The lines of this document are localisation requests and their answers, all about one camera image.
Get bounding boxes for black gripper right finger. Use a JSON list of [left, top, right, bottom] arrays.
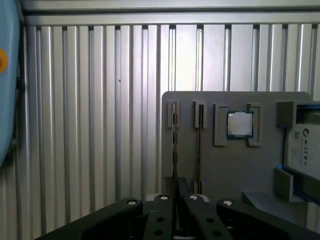
[[178, 176, 320, 240]]

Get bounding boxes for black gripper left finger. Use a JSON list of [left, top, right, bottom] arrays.
[[37, 176, 180, 240]]

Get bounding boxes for dark RAM stick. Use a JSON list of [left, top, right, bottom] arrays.
[[171, 104, 179, 198], [197, 104, 203, 194]]

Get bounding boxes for grey parts rack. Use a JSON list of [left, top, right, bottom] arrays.
[[161, 91, 320, 240]]

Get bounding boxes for silver CPU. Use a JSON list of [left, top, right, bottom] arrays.
[[226, 111, 255, 139]]

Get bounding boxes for hard disk in blue carrier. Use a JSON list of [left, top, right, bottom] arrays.
[[276, 101, 320, 203]]

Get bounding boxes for pale blue teach pendant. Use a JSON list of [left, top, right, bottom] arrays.
[[0, 0, 21, 172]]

